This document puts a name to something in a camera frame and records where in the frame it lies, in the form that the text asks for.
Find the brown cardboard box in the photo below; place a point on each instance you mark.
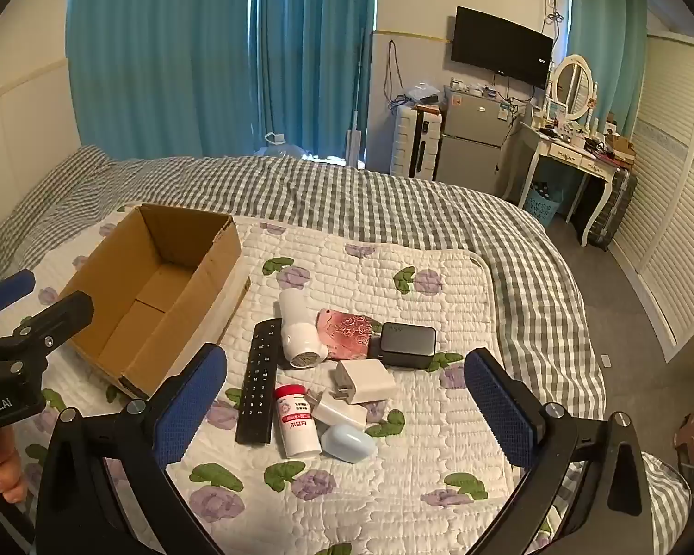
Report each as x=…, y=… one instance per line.
x=167, y=295

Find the person's left hand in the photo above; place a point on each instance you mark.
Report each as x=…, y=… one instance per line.
x=6, y=471

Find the oval white mirror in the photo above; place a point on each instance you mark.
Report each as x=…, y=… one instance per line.
x=572, y=86

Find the dark suitcase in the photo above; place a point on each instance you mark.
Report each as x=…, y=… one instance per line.
x=613, y=208

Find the black rectangular box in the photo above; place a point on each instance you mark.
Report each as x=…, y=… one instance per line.
x=408, y=344

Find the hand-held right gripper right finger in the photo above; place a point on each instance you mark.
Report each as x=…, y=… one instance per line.
x=500, y=410

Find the silver fridge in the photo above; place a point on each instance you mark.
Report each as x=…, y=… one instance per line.
x=471, y=139

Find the white ribbed suitcase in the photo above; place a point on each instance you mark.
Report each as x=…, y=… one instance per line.
x=413, y=141

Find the white pill bottle red cap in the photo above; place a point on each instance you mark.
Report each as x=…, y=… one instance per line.
x=295, y=422

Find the black wall television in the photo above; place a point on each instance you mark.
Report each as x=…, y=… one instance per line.
x=500, y=46

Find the light blue oval case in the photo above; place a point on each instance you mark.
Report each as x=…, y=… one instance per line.
x=347, y=442

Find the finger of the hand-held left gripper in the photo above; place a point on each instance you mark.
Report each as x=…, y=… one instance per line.
x=6, y=292
x=58, y=315

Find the narrow teal curtain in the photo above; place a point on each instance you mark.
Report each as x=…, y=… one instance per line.
x=604, y=40

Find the white cube charger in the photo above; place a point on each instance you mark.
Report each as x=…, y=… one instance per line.
x=367, y=378

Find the teal laundry basket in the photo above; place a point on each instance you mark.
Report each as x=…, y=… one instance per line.
x=542, y=203

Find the white cylindrical container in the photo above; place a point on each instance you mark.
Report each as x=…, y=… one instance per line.
x=301, y=335

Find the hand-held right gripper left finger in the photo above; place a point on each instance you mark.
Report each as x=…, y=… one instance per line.
x=191, y=407

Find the clear water jug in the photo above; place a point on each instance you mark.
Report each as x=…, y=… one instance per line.
x=283, y=147

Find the wide teal curtain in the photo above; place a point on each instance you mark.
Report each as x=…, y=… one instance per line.
x=162, y=52

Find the grey checked duvet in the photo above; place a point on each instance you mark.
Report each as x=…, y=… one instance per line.
x=381, y=196

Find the black remote control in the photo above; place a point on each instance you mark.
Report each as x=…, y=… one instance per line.
x=258, y=381

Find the white flat power adapter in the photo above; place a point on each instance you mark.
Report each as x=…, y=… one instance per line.
x=341, y=413

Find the white dressing table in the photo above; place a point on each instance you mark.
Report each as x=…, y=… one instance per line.
x=572, y=153

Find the clear plastic box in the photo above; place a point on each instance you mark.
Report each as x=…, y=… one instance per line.
x=423, y=94

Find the white louvred wardrobe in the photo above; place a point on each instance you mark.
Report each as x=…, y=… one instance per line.
x=676, y=185

